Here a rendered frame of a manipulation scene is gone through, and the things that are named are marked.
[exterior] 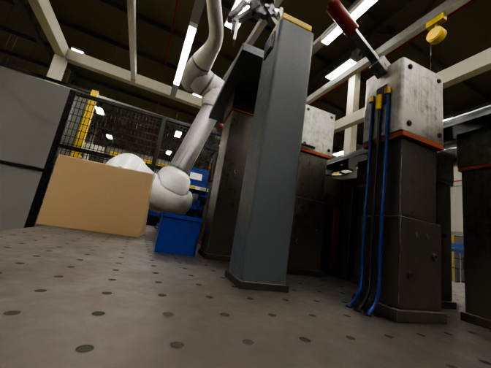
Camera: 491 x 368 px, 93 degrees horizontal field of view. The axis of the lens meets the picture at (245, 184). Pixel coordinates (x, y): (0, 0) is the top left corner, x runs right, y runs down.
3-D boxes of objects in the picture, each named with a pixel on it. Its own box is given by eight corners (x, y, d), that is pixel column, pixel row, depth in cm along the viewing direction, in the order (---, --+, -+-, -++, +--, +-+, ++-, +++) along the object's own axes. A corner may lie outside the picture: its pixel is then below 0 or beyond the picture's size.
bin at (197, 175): (214, 190, 171) (218, 173, 173) (172, 180, 159) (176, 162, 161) (208, 192, 186) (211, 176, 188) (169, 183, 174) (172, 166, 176)
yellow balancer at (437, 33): (448, 88, 228) (447, 15, 245) (443, 85, 224) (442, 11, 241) (430, 96, 242) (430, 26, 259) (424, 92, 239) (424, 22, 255)
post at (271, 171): (288, 293, 34) (317, 33, 42) (239, 289, 31) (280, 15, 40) (266, 280, 41) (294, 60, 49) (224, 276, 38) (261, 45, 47)
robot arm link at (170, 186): (133, 203, 110) (175, 222, 119) (138, 204, 96) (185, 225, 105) (204, 79, 132) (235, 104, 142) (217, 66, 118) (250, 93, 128)
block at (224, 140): (237, 262, 57) (262, 96, 65) (204, 258, 54) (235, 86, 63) (226, 255, 66) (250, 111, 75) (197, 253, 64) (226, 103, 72)
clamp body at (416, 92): (449, 328, 30) (446, 77, 37) (379, 326, 26) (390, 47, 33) (395, 308, 37) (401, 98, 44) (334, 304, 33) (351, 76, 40)
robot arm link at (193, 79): (196, 47, 115) (218, 66, 121) (180, 72, 128) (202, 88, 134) (187, 61, 108) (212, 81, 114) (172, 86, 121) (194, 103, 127)
